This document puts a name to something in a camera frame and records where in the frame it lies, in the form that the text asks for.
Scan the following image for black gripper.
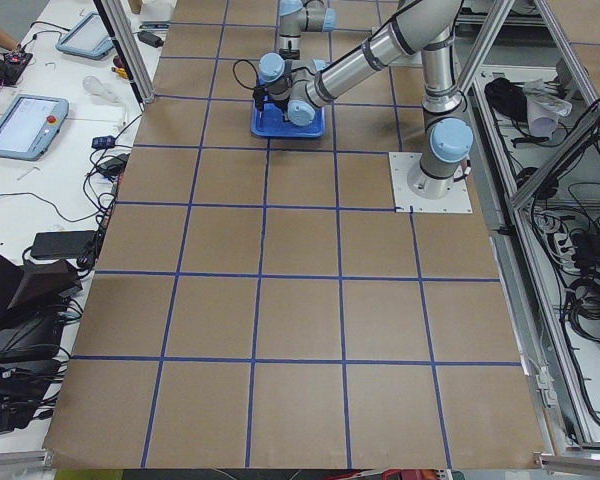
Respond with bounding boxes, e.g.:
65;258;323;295
252;85;268;108

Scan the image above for blue plastic tray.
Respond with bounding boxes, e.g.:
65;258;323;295
251;99;325;139

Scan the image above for yellow red screwdriver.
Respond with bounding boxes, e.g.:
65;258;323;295
111;55;129;80

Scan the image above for teach pendant far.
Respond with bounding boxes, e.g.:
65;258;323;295
56;12;114;60

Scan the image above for teach pendant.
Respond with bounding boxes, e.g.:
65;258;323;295
56;12;114;60
0;94;69;161

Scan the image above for teach pendant near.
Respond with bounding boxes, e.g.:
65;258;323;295
0;94;69;161

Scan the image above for black power adapter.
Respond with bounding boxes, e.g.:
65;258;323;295
30;230;96;260

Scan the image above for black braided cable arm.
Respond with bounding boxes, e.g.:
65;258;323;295
232;58;261;91

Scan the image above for aluminium frame post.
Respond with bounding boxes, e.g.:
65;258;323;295
93;0;155;105

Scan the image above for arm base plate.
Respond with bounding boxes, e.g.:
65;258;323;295
388;152;473;214

